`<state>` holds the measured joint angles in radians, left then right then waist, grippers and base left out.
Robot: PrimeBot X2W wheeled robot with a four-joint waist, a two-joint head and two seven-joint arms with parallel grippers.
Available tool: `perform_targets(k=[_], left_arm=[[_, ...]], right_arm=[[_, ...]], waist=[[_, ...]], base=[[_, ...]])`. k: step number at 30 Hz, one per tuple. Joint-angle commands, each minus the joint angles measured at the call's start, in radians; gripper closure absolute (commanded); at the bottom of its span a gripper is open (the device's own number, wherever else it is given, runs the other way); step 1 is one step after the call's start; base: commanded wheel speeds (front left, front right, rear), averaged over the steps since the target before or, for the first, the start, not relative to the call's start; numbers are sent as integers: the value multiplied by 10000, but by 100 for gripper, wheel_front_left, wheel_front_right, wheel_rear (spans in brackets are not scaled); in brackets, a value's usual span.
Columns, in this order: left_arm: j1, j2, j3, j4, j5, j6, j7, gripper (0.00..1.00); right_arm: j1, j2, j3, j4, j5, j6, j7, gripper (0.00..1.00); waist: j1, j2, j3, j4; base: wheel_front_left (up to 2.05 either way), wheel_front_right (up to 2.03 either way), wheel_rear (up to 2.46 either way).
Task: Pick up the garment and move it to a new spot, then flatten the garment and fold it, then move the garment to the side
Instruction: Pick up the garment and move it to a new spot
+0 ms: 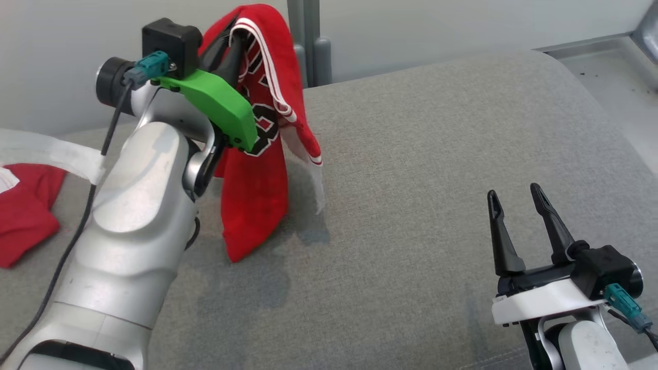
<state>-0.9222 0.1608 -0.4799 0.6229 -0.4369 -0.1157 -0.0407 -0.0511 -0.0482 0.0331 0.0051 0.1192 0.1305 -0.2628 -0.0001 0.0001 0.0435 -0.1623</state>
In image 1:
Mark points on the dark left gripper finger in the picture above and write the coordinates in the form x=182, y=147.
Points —
x=234, y=64
x=216, y=51

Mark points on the red shorts with white waistband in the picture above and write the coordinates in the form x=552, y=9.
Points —
x=25, y=221

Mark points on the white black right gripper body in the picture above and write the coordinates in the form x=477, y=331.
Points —
x=540, y=300

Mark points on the grey partition post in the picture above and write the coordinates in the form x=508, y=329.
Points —
x=308, y=31

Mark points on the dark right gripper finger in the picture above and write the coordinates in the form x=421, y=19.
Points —
x=503, y=241
x=555, y=231

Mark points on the red basketball jersey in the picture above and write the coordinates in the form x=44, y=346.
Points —
x=257, y=205

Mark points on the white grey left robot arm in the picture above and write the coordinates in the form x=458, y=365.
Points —
x=133, y=231

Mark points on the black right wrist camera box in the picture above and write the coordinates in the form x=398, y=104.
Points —
x=601, y=267

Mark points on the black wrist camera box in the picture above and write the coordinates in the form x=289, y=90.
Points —
x=172, y=46
x=601, y=267

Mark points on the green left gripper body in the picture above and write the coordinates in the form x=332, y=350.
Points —
x=221, y=105

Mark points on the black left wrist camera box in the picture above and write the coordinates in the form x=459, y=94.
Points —
x=172, y=46

